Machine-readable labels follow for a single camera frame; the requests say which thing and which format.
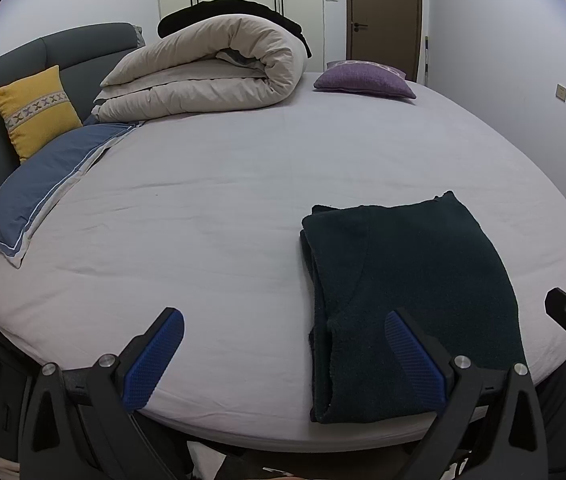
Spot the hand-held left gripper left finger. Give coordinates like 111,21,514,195
18,306,185,480

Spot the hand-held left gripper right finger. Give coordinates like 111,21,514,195
384,307,550,480

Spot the dark green sweater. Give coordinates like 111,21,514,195
299,190,528,425

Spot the bed with white sheet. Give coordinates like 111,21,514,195
0,71,566,451

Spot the blue pillow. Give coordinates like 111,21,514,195
0,121,146,270

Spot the yellow patterned pillow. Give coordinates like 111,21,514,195
0,65,84,163

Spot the purple pillow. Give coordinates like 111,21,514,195
313,60,418,100

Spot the beige folded duvet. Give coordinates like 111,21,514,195
94,12,308,123

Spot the grey upholstered headboard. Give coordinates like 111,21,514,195
0,22,146,261

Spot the black cloth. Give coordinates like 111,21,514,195
157,0,312,58

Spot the brown door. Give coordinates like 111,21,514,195
345,0,424,82

